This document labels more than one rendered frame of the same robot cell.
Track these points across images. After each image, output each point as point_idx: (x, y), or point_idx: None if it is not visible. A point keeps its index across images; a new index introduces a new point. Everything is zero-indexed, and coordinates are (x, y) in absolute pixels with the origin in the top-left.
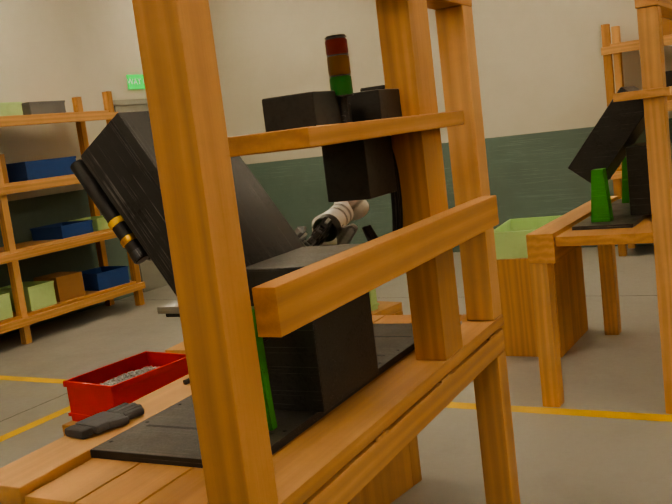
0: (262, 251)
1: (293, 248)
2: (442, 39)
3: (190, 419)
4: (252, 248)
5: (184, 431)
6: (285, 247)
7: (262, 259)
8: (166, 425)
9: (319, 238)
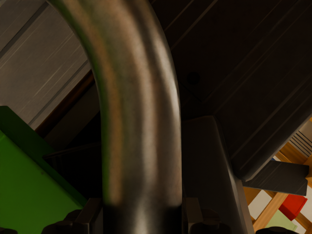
0: (246, 206)
1: (239, 192)
2: None
3: (37, 94)
4: (250, 219)
5: (70, 87)
6: (243, 204)
7: (241, 185)
8: (36, 114)
9: (227, 228)
